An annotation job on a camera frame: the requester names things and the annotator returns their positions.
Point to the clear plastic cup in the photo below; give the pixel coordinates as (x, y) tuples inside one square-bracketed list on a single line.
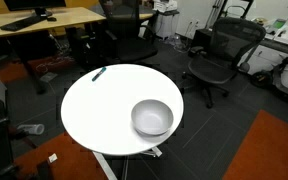
[(32, 128)]

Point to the white drawer cabinet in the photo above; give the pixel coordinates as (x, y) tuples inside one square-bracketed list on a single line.
[(167, 25)]

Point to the black stand leg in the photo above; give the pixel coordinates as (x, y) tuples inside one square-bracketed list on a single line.
[(44, 170)]

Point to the small white floor tag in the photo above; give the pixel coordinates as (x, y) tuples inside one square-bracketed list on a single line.
[(52, 158)]

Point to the black computer monitor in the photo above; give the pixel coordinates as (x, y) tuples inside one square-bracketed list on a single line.
[(34, 4)]

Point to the black mesh office chair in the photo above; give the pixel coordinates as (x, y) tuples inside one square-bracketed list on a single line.
[(214, 66)]

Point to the white table base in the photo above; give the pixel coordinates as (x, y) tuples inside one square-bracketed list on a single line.
[(104, 166)]

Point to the green marker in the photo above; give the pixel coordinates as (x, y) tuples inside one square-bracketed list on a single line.
[(99, 74)]

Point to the black padded office chair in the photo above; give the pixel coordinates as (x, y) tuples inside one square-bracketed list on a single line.
[(130, 46)]

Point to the white printer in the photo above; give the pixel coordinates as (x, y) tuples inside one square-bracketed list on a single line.
[(165, 5)]

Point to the black electric scooter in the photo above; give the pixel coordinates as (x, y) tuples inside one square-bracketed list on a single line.
[(267, 78)]

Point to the grey floor plate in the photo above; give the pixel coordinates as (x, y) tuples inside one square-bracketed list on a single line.
[(48, 77)]

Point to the metal tripod stand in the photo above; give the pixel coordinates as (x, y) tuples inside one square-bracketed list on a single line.
[(217, 10)]

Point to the black computer mouse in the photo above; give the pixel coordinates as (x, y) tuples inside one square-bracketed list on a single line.
[(51, 19)]

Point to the grey bowl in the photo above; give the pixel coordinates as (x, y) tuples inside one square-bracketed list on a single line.
[(152, 116)]

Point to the green desk item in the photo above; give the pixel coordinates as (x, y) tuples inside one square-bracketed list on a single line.
[(279, 23)]

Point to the light wooden desk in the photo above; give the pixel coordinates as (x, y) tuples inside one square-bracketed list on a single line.
[(67, 16)]

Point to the black box case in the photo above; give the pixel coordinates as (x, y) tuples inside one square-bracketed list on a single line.
[(202, 38)]

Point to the black keyboard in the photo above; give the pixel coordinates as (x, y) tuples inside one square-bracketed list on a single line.
[(22, 22)]

